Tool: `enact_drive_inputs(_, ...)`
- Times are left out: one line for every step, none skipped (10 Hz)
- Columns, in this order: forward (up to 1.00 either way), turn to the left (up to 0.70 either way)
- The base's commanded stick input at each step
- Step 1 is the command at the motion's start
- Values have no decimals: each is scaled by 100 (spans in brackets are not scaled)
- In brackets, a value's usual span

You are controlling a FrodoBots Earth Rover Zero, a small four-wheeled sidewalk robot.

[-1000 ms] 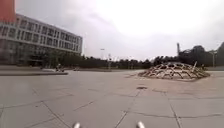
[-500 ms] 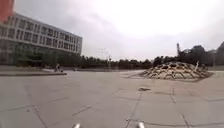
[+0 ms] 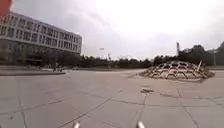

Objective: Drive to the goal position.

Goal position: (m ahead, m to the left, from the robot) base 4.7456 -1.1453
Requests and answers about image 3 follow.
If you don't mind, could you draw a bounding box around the wooden lattice dome structure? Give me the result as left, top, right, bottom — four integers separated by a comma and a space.
139, 60, 216, 81

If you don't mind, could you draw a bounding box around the tall thin tower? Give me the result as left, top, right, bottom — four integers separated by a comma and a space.
176, 41, 181, 55

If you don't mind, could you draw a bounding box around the grey stone slab plaza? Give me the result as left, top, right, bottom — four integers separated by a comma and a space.
0, 68, 224, 128

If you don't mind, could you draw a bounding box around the red flag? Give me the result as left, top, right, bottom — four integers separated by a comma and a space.
0, 0, 13, 21

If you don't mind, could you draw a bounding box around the row of dark trees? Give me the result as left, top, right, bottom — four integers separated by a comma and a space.
49, 41, 224, 70

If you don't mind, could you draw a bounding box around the raised stone kerb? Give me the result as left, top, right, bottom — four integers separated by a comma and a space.
0, 69, 67, 77

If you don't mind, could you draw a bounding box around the large white banded building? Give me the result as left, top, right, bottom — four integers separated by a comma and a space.
0, 11, 83, 66

